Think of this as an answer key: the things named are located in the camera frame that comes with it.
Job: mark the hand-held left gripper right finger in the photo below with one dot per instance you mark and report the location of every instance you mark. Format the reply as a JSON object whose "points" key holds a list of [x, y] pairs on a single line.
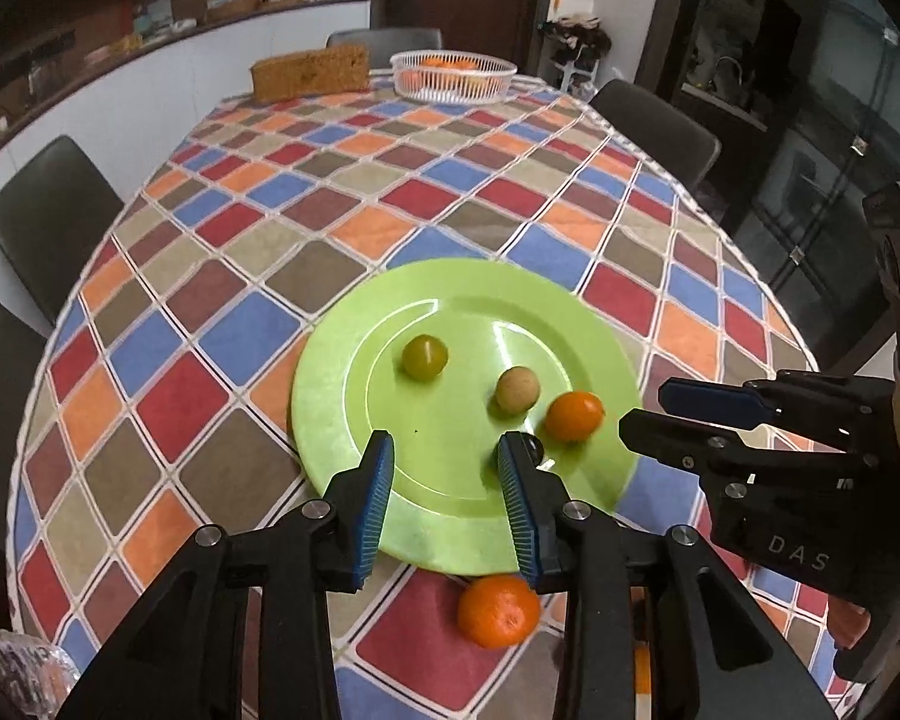
{"points": [[516, 510]]}

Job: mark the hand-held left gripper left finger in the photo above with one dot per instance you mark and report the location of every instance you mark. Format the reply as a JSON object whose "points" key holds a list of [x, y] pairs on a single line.
{"points": [[370, 514]]}

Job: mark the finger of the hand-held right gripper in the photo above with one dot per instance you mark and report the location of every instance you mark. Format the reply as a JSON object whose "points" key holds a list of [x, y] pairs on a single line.
{"points": [[709, 399], [664, 441]]}

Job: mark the dark small fruit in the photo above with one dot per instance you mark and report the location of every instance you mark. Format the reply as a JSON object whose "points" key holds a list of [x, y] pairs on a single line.
{"points": [[537, 451]]}

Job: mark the small orange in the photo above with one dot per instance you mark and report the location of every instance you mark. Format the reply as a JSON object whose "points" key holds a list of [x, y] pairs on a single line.
{"points": [[574, 415]]}

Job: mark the large orange tangerine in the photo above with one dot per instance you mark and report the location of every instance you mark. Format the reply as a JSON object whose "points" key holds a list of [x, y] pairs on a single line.
{"points": [[499, 610]]}

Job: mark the tan round fruit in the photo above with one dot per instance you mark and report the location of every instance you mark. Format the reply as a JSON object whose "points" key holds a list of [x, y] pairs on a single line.
{"points": [[516, 388]]}

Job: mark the green plate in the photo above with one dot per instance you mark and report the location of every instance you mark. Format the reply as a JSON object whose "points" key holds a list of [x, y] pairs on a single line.
{"points": [[450, 360]]}

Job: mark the green round fruit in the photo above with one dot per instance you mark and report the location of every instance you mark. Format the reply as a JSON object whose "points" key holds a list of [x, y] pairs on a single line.
{"points": [[424, 357]]}

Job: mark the colourful checked tablecloth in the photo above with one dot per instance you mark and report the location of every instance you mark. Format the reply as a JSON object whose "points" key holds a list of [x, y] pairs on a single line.
{"points": [[285, 240]]}

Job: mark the dark glass cabinet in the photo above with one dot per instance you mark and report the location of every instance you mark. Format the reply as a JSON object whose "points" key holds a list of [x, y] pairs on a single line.
{"points": [[787, 105]]}

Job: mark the white shoe rack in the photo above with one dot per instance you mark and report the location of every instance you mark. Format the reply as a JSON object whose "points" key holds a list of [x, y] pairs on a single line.
{"points": [[576, 45]]}

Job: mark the clear plastic bag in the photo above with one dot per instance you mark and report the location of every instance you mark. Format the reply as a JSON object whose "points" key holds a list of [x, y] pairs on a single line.
{"points": [[19, 675]]}

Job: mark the white plastic basket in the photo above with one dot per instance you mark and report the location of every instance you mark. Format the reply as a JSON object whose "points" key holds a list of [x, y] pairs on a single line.
{"points": [[454, 82]]}

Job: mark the orange in basket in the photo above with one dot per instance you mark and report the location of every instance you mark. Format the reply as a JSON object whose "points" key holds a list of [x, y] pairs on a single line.
{"points": [[466, 64], [431, 61]]}

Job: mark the brown rectangular box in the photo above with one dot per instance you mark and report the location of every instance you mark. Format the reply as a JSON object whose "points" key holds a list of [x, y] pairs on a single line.
{"points": [[309, 71]]}

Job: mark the white curved counter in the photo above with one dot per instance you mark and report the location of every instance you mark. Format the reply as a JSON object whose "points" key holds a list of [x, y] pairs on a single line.
{"points": [[120, 82]]}

